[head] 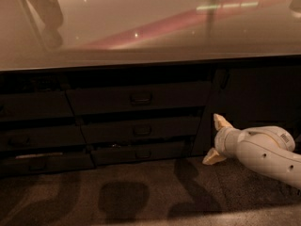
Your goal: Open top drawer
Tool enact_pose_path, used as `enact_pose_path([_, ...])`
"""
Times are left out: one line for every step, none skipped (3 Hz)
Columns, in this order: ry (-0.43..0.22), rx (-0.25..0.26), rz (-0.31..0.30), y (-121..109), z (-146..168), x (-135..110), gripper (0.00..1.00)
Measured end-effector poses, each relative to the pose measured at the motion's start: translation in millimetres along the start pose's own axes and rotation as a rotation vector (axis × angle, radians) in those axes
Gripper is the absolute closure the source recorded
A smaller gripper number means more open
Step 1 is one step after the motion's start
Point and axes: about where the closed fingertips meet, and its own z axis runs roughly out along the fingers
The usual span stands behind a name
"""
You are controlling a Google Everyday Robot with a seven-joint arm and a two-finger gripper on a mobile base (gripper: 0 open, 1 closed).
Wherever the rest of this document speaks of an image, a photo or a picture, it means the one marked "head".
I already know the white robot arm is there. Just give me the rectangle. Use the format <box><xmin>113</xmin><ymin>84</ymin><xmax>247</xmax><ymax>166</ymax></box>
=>
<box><xmin>202</xmin><ymin>114</ymin><xmax>301</xmax><ymax>189</ymax></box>

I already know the dark drawer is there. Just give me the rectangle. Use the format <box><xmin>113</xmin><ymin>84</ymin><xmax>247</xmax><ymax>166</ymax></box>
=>
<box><xmin>67</xmin><ymin>81</ymin><xmax>211</xmax><ymax>115</ymax></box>
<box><xmin>0</xmin><ymin>152</ymin><xmax>94</xmax><ymax>177</ymax></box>
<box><xmin>91</xmin><ymin>140</ymin><xmax>192</xmax><ymax>166</ymax></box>
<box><xmin>0</xmin><ymin>126</ymin><xmax>85</xmax><ymax>152</ymax></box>
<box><xmin>81</xmin><ymin>117</ymin><xmax>200</xmax><ymax>144</ymax></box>
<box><xmin>0</xmin><ymin>91</ymin><xmax>72</xmax><ymax>121</ymax></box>

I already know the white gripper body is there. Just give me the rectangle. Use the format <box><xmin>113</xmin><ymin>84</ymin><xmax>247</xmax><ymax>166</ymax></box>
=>
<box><xmin>214</xmin><ymin>127</ymin><xmax>242</xmax><ymax>158</ymax></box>

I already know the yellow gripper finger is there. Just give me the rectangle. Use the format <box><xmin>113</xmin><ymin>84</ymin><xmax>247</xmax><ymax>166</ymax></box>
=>
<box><xmin>202</xmin><ymin>148</ymin><xmax>227</xmax><ymax>166</ymax></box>
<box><xmin>214</xmin><ymin>113</ymin><xmax>232</xmax><ymax>131</ymax></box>

